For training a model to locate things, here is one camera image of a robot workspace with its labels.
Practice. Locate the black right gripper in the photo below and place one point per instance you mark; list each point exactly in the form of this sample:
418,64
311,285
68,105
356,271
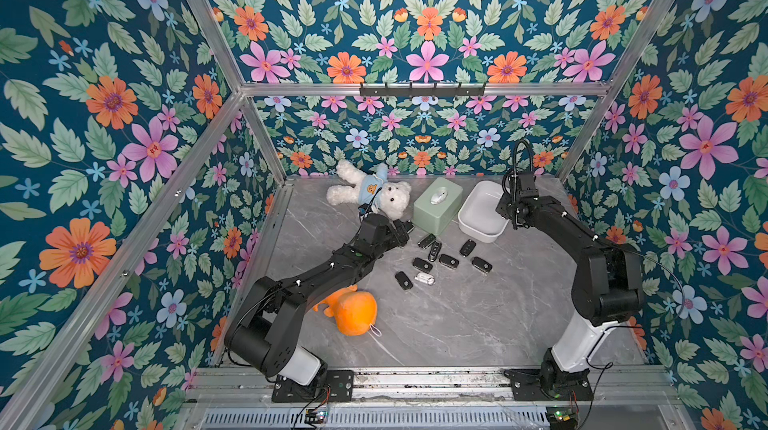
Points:
510,205

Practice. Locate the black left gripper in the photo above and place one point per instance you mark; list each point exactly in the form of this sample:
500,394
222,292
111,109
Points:
401,233

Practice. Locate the white storage box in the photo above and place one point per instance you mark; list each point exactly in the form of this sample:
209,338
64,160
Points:
478,218

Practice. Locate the black VW key front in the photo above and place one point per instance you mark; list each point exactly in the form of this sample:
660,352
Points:
403,280

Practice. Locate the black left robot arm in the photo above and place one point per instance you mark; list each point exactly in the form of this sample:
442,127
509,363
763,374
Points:
265,330

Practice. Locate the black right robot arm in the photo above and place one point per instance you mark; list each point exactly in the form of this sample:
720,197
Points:
606,289

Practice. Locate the black chrome button key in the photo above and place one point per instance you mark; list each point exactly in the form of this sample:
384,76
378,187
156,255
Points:
427,241

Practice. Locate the black slim Porsche key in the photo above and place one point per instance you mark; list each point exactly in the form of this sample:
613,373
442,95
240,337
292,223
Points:
434,251

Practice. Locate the white key fob with tag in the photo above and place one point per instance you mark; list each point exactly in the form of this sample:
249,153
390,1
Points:
425,278

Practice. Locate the green tissue box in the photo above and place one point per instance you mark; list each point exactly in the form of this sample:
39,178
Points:
437,206

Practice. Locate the white teddy bear blue shirt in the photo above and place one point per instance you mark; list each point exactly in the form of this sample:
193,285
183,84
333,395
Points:
374,190

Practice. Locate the orange plush toy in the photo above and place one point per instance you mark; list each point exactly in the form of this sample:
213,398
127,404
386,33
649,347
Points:
354,311

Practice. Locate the black hook rail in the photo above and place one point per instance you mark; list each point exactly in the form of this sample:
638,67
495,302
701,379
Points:
446,91

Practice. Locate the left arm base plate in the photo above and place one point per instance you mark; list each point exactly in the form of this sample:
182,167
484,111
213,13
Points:
312,386

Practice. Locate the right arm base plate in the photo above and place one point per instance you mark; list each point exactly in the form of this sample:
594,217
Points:
549,385

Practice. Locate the aluminium front rail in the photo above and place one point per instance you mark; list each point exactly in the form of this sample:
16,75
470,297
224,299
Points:
619,385

